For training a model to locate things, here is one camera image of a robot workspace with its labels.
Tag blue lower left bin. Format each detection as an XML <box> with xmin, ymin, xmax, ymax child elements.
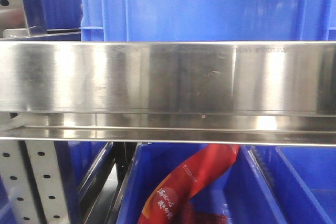
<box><xmin>68</xmin><ymin>141</ymin><xmax>113</xmax><ymax>200</ymax></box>

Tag blue bin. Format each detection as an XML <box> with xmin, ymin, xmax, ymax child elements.
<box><xmin>250</xmin><ymin>146</ymin><xmax>335</xmax><ymax>223</ymax></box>
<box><xmin>117</xmin><ymin>143</ymin><xmax>287</xmax><ymax>223</ymax></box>
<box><xmin>68</xmin><ymin>141</ymin><xmax>113</xmax><ymax>200</ymax></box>

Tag blue lower middle bin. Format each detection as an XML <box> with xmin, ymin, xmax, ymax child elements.
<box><xmin>117</xmin><ymin>143</ymin><xmax>287</xmax><ymax>223</ymax></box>

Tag blue lower right bin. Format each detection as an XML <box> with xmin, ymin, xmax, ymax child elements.
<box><xmin>250</xmin><ymin>146</ymin><xmax>335</xmax><ymax>223</ymax></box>

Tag large blue upper crate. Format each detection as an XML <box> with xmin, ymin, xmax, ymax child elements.
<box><xmin>81</xmin><ymin>0</ymin><xmax>335</xmax><ymax>41</ymax></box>

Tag red snack bag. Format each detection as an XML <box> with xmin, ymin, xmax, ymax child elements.
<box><xmin>138</xmin><ymin>144</ymin><xmax>240</xmax><ymax>223</ymax></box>

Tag blue upper left crate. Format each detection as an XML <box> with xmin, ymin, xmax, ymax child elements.
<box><xmin>43</xmin><ymin>0</ymin><xmax>82</xmax><ymax>30</ymax></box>

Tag stainless steel shelf rail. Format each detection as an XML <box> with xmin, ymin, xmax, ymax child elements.
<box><xmin>1</xmin><ymin>41</ymin><xmax>335</xmax><ymax>146</ymax></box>

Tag perforated steel shelf post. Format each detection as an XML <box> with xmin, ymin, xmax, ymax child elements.
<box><xmin>1</xmin><ymin>140</ymin><xmax>71</xmax><ymax>223</ymax></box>

